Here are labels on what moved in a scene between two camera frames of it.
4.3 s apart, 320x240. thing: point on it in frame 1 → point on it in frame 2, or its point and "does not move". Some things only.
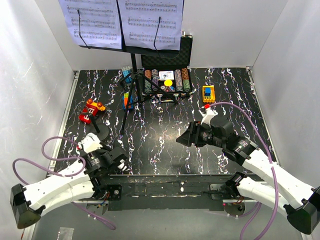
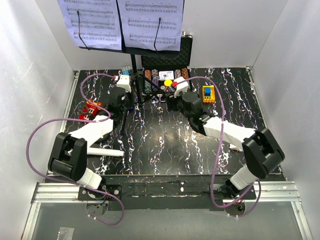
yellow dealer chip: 168,82 does not move
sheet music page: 152,24 does not move
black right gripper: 193,131 → 171,99
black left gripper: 105,150 → 130,96
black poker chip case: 168,76 does not move
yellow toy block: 211,99 does not move
